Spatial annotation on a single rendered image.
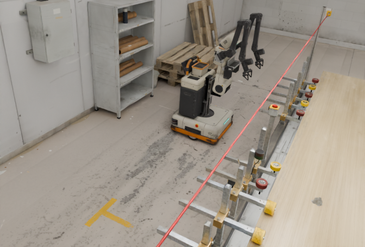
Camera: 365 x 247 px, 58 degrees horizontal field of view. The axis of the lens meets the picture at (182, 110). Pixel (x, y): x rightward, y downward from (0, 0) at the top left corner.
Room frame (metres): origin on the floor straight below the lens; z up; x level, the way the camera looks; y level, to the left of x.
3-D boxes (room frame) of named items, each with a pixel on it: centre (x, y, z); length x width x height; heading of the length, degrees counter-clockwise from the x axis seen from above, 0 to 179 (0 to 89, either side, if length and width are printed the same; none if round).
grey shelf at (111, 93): (4.50, 0.89, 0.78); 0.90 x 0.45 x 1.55; 154
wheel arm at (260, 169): (2.07, -0.55, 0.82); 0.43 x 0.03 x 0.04; 64
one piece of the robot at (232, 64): (3.75, -0.55, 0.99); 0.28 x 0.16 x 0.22; 154
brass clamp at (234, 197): (1.62, -0.38, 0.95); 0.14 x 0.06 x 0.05; 154
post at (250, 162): (1.86, -0.50, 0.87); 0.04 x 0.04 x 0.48; 64
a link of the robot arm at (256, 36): (3.86, -0.80, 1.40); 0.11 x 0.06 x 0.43; 154
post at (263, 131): (2.09, -0.61, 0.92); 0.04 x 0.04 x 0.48; 64
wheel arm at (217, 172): (1.86, -0.41, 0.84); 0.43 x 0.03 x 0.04; 64
